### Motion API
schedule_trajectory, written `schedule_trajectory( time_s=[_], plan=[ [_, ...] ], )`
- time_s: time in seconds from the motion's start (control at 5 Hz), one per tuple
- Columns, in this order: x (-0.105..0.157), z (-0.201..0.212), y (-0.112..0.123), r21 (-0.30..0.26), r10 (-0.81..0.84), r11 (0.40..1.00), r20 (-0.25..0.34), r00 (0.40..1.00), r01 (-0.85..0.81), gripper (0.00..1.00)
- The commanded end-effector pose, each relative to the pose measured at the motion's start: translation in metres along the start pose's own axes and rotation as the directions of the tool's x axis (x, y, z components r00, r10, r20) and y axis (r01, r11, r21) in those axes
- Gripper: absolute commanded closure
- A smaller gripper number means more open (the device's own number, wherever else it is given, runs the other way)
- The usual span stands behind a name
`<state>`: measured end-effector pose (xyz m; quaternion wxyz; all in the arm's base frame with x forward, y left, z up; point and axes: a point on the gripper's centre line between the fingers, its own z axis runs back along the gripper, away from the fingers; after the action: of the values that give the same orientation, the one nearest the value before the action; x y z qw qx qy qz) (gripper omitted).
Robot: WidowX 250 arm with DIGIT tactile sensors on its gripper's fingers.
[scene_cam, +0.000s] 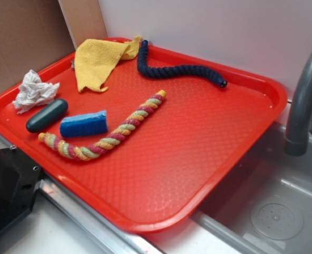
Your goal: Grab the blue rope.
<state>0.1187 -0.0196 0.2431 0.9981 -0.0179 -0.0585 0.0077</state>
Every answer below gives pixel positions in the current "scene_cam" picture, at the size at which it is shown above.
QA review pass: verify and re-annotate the dark blue twisted rope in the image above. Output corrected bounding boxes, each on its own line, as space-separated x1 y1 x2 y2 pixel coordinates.
137 40 228 89

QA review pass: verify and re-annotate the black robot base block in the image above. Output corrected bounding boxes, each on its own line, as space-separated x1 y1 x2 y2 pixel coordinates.
0 148 42 235

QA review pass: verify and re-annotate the red plastic tray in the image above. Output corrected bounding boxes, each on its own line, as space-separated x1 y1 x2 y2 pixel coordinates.
0 46 288 233

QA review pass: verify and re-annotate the blue sponge block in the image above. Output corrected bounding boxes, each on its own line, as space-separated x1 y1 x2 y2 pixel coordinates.
59 110 108 138

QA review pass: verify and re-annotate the yellow terry cloth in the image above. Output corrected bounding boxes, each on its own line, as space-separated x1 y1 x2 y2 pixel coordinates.
74 36 142 93

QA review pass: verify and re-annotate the dark green oblong capsule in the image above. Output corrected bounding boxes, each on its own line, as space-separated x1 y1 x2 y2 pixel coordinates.
25 98 68 133

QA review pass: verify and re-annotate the crumpled white paper towel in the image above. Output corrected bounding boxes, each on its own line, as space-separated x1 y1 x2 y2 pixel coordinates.
12 69 60 114

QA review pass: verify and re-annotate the light wooden board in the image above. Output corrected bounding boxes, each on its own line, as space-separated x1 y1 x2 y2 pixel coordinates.
58 0 108 49

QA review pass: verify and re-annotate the grey plastic sink basin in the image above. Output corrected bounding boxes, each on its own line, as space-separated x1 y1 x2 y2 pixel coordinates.
192 120 312 253

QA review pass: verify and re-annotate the grey sink faucet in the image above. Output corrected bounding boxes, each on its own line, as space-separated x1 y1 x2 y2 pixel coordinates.
284 53 312 156

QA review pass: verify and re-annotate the brown cardboard panel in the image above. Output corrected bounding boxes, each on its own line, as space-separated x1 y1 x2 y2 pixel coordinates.
0 1 75 94

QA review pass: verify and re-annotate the multicolour twisted rope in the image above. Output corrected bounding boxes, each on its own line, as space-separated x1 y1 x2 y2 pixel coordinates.
38 89 167 162

